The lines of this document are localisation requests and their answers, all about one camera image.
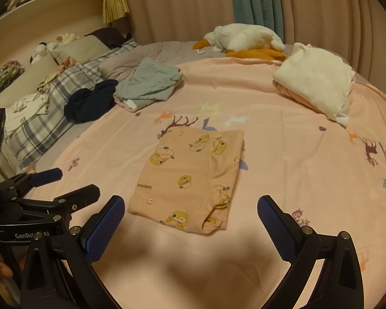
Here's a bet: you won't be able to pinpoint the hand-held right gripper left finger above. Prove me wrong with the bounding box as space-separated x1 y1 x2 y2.
19 195 126 309

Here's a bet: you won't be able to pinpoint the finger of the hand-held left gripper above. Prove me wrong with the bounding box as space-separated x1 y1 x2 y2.
6 167 64 197
29 184 101 219

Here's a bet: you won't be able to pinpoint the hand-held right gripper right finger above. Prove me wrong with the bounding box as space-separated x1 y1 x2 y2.
257 195 365 309

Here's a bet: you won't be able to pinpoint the orange duck print shirt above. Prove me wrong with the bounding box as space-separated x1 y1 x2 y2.
127 127 245 235

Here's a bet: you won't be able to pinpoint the grey folded clothes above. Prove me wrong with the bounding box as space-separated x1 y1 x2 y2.
116 57 183 108

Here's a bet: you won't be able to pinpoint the pink animal print bedsheet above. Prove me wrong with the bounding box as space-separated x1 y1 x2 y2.
29 51 386 309

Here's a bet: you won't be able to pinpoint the white printed garment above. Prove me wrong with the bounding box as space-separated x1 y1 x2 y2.
11 92 50 116

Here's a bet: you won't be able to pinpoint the dark navy cloth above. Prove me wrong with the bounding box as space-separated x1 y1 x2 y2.
64 80 119 123

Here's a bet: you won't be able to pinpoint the small floral cloth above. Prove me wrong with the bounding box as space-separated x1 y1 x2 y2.
37 74 62 92

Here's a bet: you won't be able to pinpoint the pink garment with white cuff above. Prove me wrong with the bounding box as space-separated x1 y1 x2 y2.
113 95 139 113

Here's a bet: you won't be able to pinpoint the beige pillow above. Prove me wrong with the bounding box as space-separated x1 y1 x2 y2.
51 35 111 62
0 53 57 100

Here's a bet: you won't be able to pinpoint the multicoloured knitted bag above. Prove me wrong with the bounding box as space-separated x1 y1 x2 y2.
0 61 25 99

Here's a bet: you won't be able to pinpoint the black and white plush toy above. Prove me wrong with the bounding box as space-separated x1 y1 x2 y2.
30 42 54 64

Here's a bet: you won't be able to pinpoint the pink folded garment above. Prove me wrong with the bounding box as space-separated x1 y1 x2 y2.
273 82 329 116

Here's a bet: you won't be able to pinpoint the dark brown pillow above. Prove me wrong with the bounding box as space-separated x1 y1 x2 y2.
85 27 132 49

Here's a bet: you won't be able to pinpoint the white folded fleece garment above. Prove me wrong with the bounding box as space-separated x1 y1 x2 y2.
273 42 356 127

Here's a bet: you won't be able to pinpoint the yellow fringed hanging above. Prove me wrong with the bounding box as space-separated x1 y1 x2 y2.
102 0 130 24

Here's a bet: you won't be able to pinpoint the white goose plush toy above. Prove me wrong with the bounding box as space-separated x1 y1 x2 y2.
193 23 288 62

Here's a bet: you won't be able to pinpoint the pink curtain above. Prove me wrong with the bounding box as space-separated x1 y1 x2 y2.
116 0 386 65

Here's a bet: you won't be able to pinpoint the teal curtain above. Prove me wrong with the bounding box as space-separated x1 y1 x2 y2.
228 0 284 34

